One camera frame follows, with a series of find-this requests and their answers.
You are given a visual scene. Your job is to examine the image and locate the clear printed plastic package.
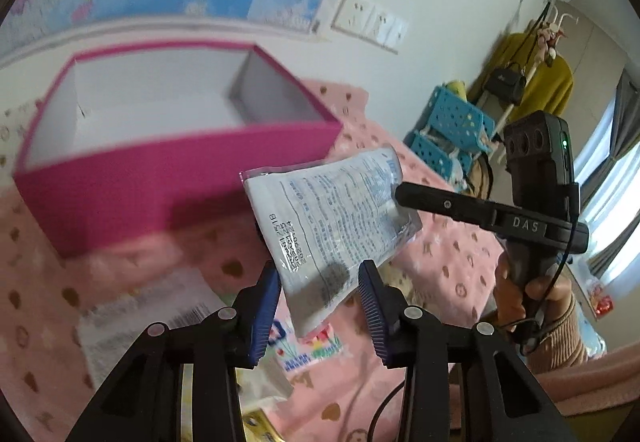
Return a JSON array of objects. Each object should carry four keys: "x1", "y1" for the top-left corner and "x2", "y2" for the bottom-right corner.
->
[{"x1": 242, "y1": 145, "x2": 422, "y2": 338}]

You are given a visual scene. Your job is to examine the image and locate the pink sleeve forearm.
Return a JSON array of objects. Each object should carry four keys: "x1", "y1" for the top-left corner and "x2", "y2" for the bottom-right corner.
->
[{"x1": 524, "y1": 293, "x2": 640, "y2": 418}]

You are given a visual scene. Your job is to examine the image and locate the person's right hand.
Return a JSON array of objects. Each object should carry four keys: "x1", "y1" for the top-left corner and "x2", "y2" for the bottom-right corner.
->
[{"x1": 494, "y1": 253, "x2": 575, "y2": 325}]

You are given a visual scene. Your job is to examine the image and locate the white barcode paper pack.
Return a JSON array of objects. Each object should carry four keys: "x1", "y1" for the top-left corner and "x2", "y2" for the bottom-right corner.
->
[{"x1": 77, "y1": 269, "x2": 224, "y2": 388}]

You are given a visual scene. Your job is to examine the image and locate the pink patterned bed sheet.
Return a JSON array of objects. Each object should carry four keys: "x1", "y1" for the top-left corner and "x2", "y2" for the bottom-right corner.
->
[{"x1": 1, "y1": 82, "x2": 501, "y2": 441}]

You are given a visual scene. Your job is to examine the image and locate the colourful printed tissue pack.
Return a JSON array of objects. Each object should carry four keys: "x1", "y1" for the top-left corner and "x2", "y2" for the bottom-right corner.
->
[{"x1": 268, "y1": 319, "x2": 343, "y2": 375}]

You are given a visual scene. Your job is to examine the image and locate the grey window curtain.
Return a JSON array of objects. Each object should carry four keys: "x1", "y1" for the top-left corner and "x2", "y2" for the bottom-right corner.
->
[{"x1": 576, "y1": 72, "x2": 639, "y2": 283}]

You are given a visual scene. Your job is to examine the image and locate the blue plastic basket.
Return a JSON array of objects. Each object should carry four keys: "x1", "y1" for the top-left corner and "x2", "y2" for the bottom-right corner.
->
[{"x1": 404, "y1": 85, "x2": 496, "y2": 189}]

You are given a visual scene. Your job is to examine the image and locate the yellow garment on rack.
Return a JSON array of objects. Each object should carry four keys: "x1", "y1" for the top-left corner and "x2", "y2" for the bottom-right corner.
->
[{"x1": 466, "y1": 33, "x2": 574, "y2": 123}]

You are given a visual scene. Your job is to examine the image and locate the black handbag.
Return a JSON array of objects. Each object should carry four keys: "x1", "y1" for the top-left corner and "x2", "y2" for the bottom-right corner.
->
[{"x1": 484, "y1": 62, "x2": 526, "y2": 106}]

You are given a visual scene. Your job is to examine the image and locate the white coat rack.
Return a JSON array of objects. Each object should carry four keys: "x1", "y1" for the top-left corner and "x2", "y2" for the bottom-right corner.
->
[{"x1": 472, "y1": 9, "x2": 567, "y2": 156}]

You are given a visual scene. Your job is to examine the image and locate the pink cardboard box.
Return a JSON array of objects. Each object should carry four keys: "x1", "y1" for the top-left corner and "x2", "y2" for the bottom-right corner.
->
[{"x1": 13, "y1": 40, "x2": 342, "y2": 258}]

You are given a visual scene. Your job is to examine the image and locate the white wall socket panel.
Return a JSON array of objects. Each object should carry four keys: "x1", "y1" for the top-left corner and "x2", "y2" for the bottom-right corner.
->
[{"x1": 331, "y1": 0, "x2": 408, "y2": 54}]

